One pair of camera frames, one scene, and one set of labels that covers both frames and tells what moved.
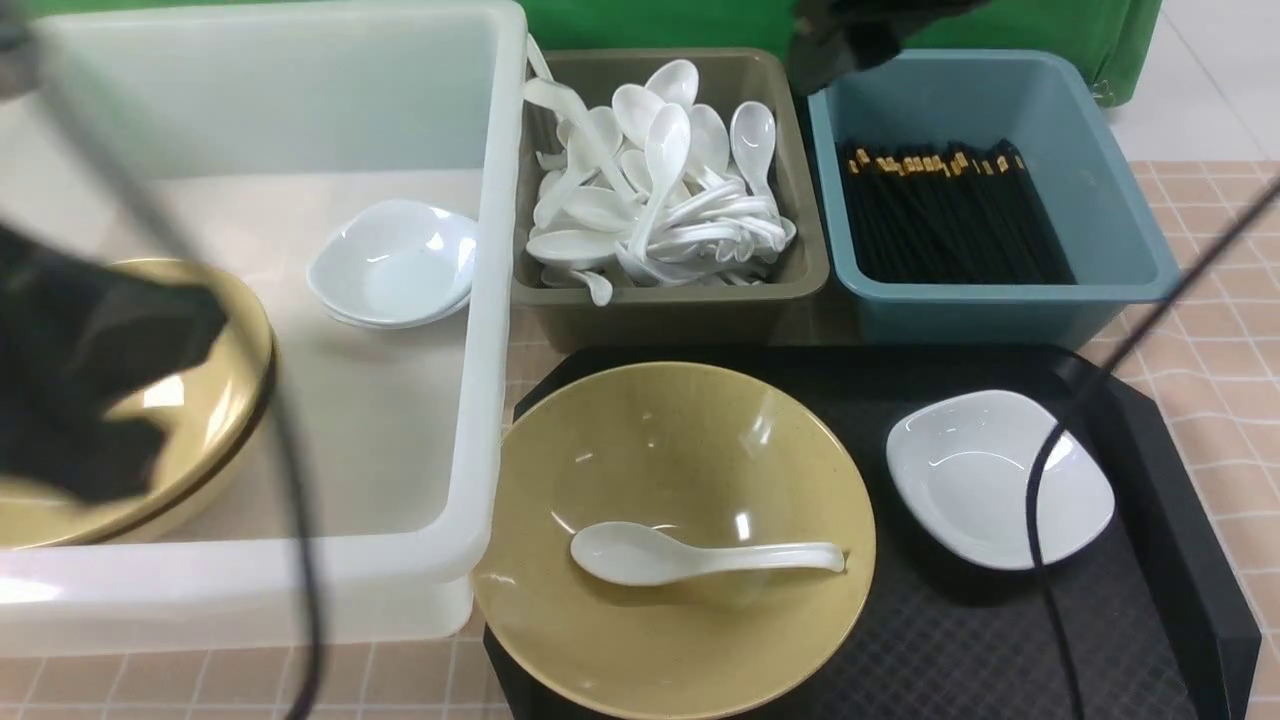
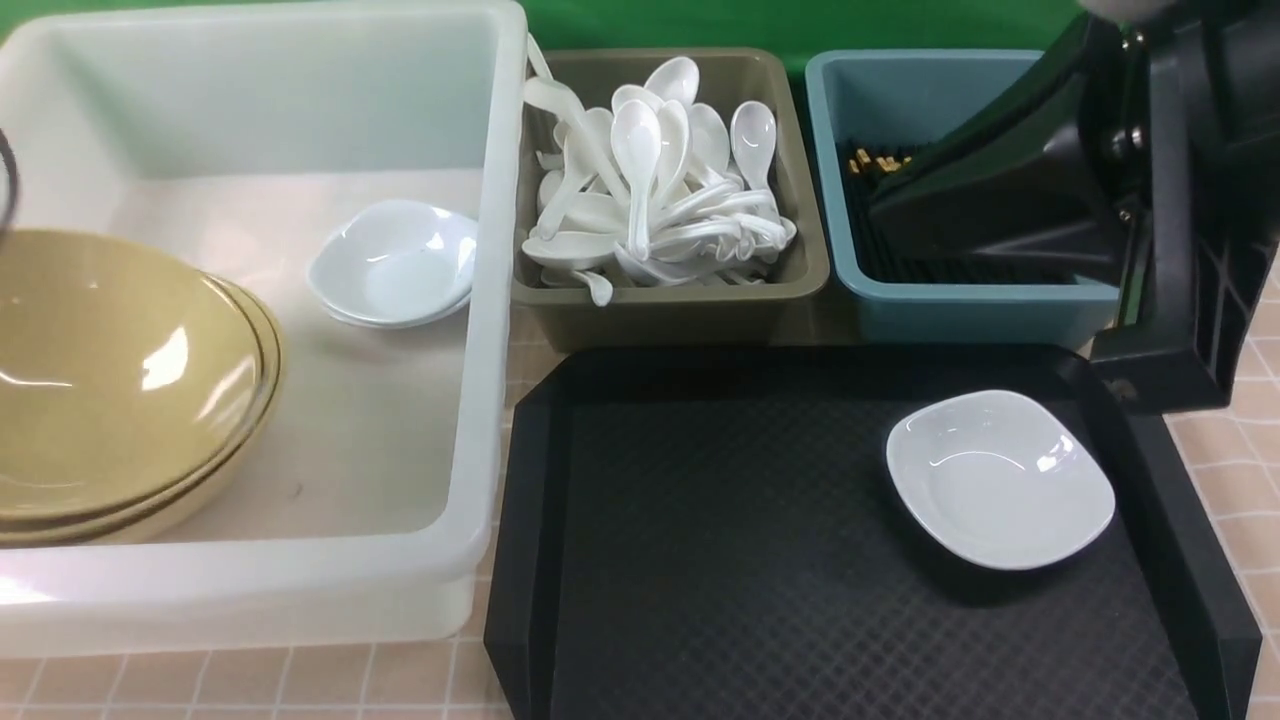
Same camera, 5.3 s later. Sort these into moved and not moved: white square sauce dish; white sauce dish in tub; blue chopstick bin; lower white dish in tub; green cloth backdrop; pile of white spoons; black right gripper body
Moved: black right gripper body
Not moved: pile of white spoons; white square sauce dish; blue chopstick bin; lower white dish in tub; green cloth backdrop; white sauce dish in tub
